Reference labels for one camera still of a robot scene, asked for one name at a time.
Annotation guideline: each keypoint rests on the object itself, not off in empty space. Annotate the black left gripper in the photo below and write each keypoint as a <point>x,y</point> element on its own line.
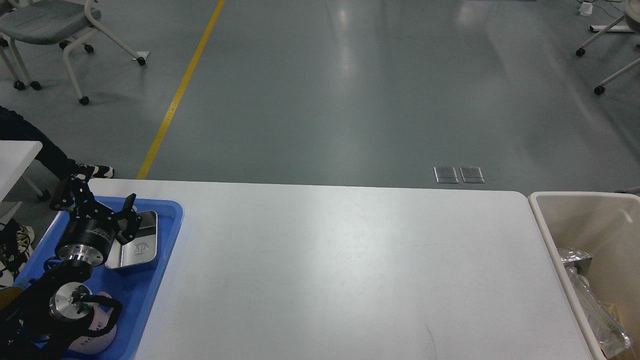
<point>86,237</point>

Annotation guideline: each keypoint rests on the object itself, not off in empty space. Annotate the stainless steel rectangular tin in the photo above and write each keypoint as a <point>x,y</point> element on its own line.
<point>141,253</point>

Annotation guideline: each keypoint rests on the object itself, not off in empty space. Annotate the aluminium foil tray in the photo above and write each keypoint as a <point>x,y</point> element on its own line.
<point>609,333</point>

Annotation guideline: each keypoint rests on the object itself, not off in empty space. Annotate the dark blue mug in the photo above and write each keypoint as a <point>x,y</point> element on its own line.
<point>8,295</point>

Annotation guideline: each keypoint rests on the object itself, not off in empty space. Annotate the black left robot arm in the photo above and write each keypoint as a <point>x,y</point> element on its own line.
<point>44,319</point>

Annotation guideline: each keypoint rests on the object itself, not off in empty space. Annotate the blue plastic tray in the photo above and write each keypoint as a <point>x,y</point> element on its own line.
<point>135,287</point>

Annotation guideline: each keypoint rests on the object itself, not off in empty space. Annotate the person in dark trousers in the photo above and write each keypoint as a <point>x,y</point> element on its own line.
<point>17,239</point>

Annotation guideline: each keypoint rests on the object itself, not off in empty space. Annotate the white side table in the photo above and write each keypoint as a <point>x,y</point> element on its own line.
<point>15,157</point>

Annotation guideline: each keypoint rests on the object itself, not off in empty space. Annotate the grey office chair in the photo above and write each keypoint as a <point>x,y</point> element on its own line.
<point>50,22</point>

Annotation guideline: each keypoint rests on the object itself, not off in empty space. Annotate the left metal floor plate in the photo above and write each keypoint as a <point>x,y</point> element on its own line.
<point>446,175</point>

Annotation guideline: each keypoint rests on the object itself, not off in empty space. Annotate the metal floor plate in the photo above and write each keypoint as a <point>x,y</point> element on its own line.
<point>472,174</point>
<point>446,175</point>

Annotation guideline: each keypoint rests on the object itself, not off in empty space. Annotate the right metal floor plate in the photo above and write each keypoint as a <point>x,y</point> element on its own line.
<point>472,174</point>

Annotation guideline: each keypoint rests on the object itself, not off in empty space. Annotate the beige plastic bin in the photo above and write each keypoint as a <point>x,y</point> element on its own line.
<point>607,226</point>

